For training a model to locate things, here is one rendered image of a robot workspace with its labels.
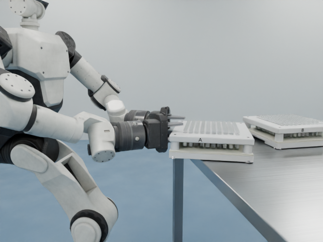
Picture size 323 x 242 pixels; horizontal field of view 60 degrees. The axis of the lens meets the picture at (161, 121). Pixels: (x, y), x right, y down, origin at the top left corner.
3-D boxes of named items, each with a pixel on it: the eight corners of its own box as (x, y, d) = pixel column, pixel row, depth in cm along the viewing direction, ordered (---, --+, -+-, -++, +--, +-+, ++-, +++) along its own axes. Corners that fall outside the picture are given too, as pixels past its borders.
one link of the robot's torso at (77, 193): (85, 258, 101) (-1, 160, 99) (103, 230, 118) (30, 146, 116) (115, 236, 97) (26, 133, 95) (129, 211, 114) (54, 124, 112)
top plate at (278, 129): (294, 118, 121) (294, 114, 121) (340, 131, 98) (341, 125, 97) (242, 121, 116) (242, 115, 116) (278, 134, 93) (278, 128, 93)
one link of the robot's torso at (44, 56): (-53, 127, 90) (-70, 10, 84) (17, 111, 123) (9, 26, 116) (31, 130, 85) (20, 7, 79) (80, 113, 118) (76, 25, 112)
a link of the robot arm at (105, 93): (111, 125, 119) (106, 108, 135) (129, 108, 118) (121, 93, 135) (93, 109, 113) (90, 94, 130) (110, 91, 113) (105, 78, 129)
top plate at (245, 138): (244, 127, 103) (244, 122, 103) (254, 145, 79) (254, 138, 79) (178, 125, 107) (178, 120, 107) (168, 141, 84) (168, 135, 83)
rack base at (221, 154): (243, 140, 104) (243, 134, 104) (253, 162, 80) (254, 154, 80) (178, 138, 108) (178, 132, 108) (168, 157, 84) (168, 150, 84)
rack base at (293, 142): (293, 130, 122) (293, 124, 122) (339, 144, 99) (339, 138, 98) (241, 132, 117) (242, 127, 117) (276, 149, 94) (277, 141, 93)
